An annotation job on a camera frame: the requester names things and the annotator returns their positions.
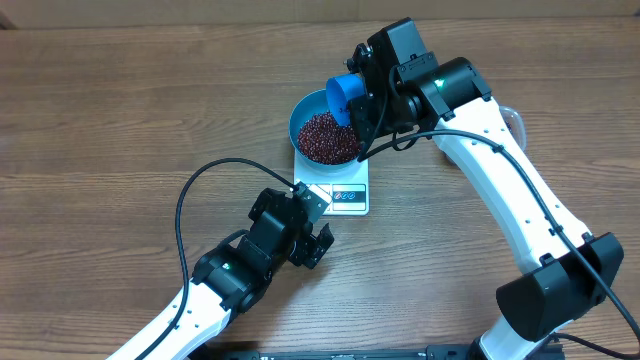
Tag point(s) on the clear plastic food container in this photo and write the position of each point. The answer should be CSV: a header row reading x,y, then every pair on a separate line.
x,y
515,124

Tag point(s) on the red beans in bowl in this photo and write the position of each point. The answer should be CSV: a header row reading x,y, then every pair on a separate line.
x,y
322,140

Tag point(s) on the blue plastic measuring scoop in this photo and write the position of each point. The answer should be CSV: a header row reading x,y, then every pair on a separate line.
x,y
339,91

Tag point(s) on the white digital kitchen scale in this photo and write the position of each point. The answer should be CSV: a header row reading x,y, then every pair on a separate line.
x,y
347,184

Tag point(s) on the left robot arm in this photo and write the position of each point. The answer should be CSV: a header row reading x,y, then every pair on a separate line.
x,y
230,279

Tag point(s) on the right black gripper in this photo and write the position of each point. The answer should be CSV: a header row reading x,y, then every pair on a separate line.
x,y
370,112

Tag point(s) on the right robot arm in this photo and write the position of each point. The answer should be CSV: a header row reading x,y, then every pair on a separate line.
x,y
402,94

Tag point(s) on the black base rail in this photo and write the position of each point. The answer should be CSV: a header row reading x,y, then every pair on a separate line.
x,y
431,352

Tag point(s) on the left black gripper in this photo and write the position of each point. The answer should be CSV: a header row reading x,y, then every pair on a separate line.
x,y
313,249

